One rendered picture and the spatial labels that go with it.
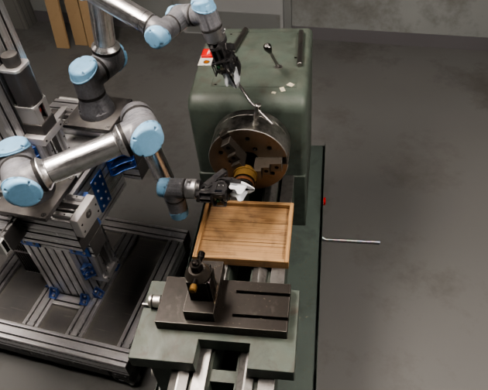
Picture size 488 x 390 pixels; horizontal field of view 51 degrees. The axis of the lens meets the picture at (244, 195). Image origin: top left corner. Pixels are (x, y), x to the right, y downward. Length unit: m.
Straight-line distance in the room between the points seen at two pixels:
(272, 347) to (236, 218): 0.61
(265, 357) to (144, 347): 0.39
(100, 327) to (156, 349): 1.01
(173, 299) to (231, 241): 0.37
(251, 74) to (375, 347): 1.48
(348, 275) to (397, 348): 0.49
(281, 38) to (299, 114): 0.50
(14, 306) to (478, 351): 2.36
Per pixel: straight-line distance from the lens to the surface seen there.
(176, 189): 1.91
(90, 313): 2.78
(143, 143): 1.70
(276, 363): 1.66
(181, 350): 1.72
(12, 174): 1.76
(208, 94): 2.09
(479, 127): 4.10
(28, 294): 2.99
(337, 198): 3.37
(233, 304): 1.72
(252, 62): 2.26
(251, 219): 2.06
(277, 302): 1.72
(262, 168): 1.95
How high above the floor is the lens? 2.41
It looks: 45 degrees down
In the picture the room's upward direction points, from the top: 6 degrees counter-clockwise
